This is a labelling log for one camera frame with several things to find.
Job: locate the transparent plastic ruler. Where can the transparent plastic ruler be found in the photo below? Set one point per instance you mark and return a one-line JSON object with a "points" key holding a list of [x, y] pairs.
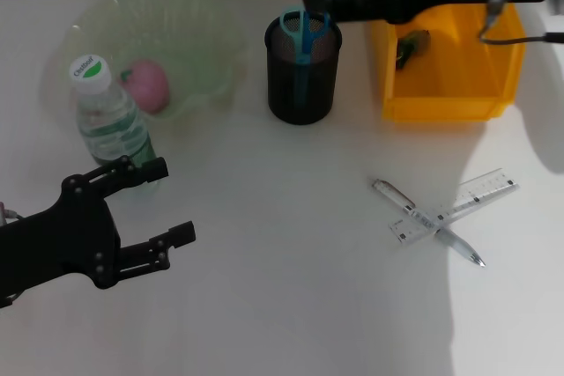
{"points": [[484, 191]]}

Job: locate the black mesh pen holder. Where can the black mesh pen holder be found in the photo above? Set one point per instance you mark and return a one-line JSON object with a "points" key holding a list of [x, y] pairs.
{"points": [[321, 94]]}

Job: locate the clear green-label water bottle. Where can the clear green-label water bottle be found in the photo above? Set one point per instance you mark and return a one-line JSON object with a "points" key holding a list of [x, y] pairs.
{"points": [[110, 129]]}

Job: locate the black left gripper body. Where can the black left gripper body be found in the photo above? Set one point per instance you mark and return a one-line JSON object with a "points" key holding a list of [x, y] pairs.
{"points": [[57, 244]]}

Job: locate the clear ballpoint pen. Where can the clear ballpoint pen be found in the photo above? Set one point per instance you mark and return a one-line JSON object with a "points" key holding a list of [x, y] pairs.
{"points": [[394, 194]]}

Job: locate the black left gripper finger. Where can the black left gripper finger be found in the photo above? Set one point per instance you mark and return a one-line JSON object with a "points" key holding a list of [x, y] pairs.
{"points": [[136, 173], [147, 257]]}

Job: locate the blue and teal scissors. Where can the blue and teal scissors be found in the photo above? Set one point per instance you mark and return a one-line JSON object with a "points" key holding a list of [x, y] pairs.
{"points": [[304, 41]]}

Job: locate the yellow plastic bin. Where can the yellow plastic bin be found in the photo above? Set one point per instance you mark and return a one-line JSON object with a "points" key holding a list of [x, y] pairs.
{"points": [[467, 76]]}

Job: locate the pink peach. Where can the pink peach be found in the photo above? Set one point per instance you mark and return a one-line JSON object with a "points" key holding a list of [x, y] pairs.
{"points": [[150, 85]]}

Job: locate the translucent green fruit plate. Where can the translucent green fruit plate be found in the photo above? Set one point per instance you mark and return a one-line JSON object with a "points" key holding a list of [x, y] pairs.
{"points": [[185, 28]]}

